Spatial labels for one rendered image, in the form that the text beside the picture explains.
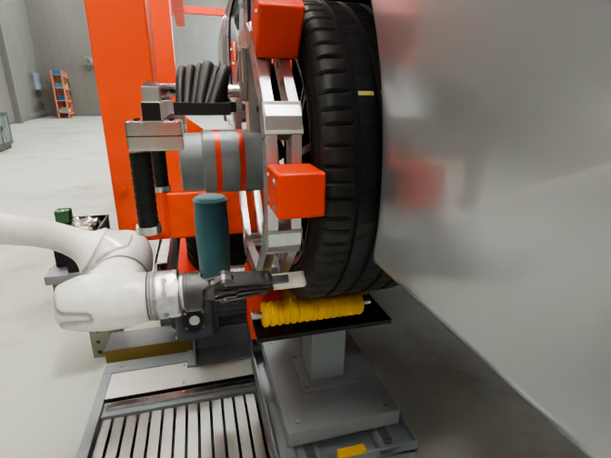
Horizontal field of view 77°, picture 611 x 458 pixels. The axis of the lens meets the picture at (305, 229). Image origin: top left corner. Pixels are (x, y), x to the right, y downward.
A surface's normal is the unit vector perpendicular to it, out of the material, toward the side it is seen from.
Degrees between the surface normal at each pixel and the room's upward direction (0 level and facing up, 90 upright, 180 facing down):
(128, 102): 90
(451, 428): 0
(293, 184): 90
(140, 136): 90
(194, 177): 109
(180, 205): 90
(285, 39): 125
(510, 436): 0
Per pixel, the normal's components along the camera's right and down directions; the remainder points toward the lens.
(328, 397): 0.01, -0.95
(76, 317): 0.11, 0.37
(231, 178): 0.23, 0.70
